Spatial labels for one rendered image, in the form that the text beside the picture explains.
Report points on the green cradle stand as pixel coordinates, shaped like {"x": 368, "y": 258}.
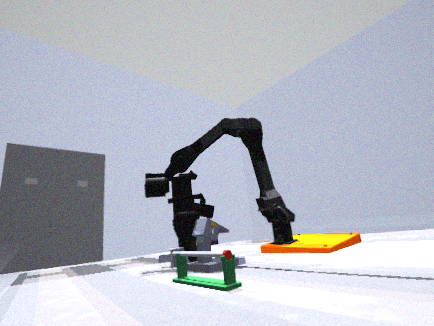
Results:
{"x": 228, "y": 283}

